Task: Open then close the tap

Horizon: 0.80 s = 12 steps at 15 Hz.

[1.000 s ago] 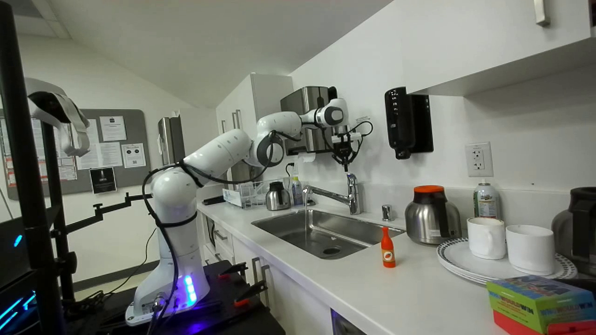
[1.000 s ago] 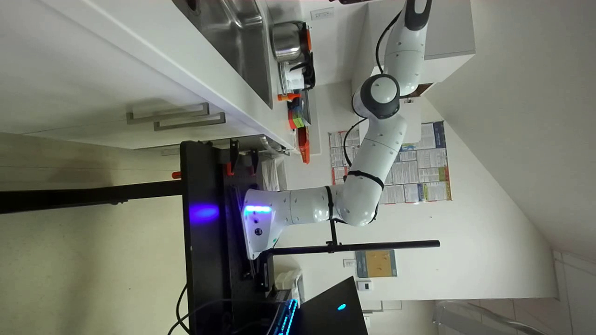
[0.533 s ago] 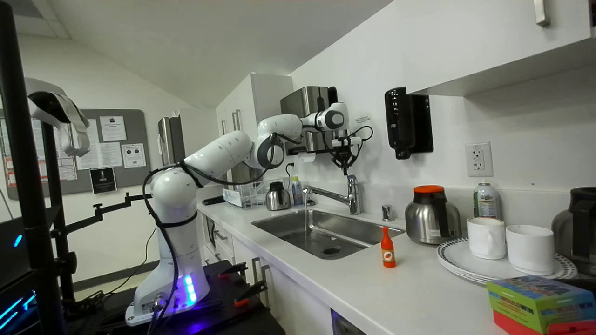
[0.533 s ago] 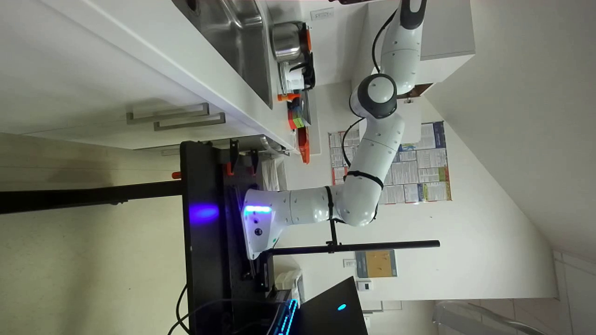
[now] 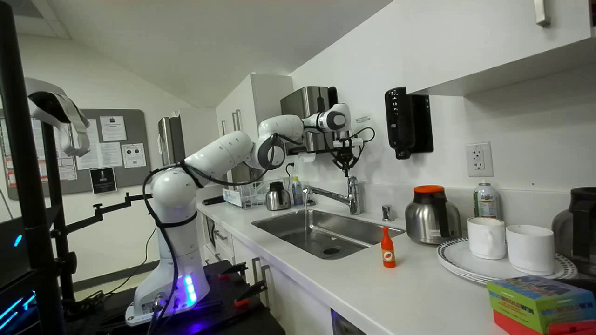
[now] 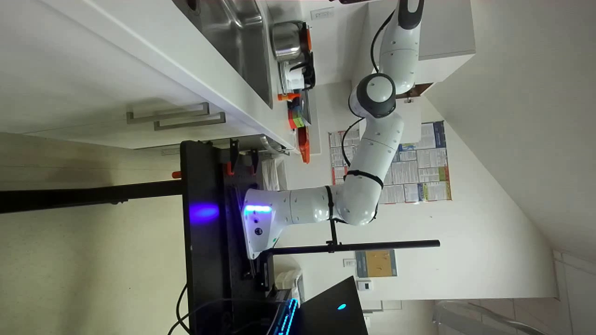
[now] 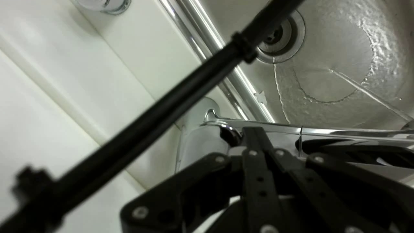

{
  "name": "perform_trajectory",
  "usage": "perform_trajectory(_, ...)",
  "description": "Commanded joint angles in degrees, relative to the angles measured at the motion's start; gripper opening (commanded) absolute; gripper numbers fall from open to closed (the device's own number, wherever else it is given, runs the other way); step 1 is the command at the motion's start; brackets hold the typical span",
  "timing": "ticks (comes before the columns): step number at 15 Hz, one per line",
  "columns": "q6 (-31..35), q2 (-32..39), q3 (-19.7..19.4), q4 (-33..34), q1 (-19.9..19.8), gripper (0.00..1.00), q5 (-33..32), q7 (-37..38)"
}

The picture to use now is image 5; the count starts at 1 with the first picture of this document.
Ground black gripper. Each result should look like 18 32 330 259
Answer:
332 136 368 179

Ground chrome kitchen tap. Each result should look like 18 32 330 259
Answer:
306 175 364 218

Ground dish soap bottle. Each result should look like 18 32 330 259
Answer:
288 175 306 207

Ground stainless steel sink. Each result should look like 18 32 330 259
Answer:
250 207 407 261

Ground orange sauce bottle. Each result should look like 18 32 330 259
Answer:
379 223 399 270

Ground steel carafe orange lid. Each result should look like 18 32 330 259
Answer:
405 184 465 248

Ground tall white cabinet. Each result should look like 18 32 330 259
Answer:
215 73 295 188

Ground clear plastic bottle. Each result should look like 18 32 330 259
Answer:
472 179 506 222

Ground white lower cabinet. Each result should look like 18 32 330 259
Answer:
198 210 375 335

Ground black clamp orange tips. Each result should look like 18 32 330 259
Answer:
232 281 271 311
215 263 252 283

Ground white mug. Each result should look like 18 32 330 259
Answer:
466 216 509 261
506 223 558 276

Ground white plate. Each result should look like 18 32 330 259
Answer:
437 236 580 289

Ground dark door window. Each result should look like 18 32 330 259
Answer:
155 114 189 168

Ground black robot platform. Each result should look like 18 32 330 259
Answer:
62 259 288 335

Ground white upper cabinet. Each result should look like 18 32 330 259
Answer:
403 0 596 99

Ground grey bulletin board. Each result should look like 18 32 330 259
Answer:
59 108 154 197

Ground white paper notice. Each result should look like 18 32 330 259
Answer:
77 142 124 173
120 142 150 171
100 114 129 143

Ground green cardboard box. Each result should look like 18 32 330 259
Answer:
487 274 596 320

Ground red cardboard box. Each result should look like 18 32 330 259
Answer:
493 307 596 335

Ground black coffee machine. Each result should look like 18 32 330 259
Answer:
550 184 596 279

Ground black card on board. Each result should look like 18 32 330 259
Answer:
90 166 118 196

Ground white headset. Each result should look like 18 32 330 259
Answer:
25 76 94 158

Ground black computer blue LED strips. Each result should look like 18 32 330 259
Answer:
0 285 42 335

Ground black wall soap dispenser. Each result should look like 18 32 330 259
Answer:
384 86 437 160

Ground small steel kettle black handle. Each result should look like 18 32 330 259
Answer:
265 181 293 212

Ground white wall outlet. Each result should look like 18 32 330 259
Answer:
465 142 496 179

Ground silver cabinet bar handle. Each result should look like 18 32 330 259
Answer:
260 263 275 290
211 223 230 246
250 257 263 289

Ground silver upper cabinet handle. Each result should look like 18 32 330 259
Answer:
532 0 554 28

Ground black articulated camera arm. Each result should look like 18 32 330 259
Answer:
53 192 155 238

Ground thin black stand post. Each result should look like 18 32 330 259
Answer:
40 119 79 305

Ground thick black stand post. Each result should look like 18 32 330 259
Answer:
0 0 68 335

